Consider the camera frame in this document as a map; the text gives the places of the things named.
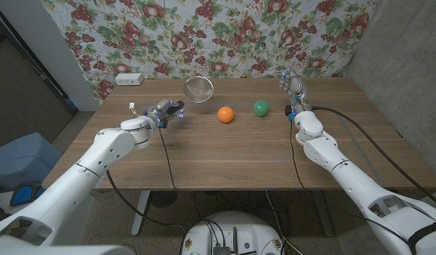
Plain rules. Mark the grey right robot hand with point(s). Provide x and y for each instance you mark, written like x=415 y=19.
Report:
x=296 y=88

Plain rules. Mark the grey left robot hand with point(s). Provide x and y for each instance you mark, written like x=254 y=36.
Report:
x=164 y=111

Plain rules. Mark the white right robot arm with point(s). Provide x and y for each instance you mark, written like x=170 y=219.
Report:
x=356 y=180

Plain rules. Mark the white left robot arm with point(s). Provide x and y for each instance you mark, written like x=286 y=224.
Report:
x=83 y=173

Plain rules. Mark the green ball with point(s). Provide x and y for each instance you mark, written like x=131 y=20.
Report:
x=261 y=108

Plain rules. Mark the white power strip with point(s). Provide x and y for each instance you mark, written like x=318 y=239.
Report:
x=129 y=79

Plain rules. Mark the orange ball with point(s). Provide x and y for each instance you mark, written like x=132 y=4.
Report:
x=225 y=114

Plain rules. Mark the black round fan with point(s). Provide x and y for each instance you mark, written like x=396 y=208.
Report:
x=163 y=199

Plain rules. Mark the fruit print backdrop cloth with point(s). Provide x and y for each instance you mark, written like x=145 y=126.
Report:
x=221 y=35

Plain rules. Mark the white table leg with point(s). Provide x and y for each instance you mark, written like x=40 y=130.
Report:
x=140 y=212

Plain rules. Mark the grey table leg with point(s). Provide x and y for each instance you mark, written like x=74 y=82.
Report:
x=323 y=212

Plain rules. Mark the white robot torso base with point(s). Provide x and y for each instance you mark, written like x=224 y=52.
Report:
x=232 y=230

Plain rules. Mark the blue grey storage bin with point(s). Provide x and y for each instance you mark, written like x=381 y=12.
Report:
x=22 y=159

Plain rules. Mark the blue and black pad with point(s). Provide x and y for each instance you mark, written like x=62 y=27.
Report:
x=24 y=194

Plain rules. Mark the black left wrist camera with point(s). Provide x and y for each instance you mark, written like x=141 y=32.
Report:
x=163 y=124

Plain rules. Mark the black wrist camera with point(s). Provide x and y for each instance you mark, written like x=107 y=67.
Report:
x=163 y=124
x=288 y=110

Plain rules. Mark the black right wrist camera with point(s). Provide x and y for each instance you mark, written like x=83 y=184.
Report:
x=288 y=110

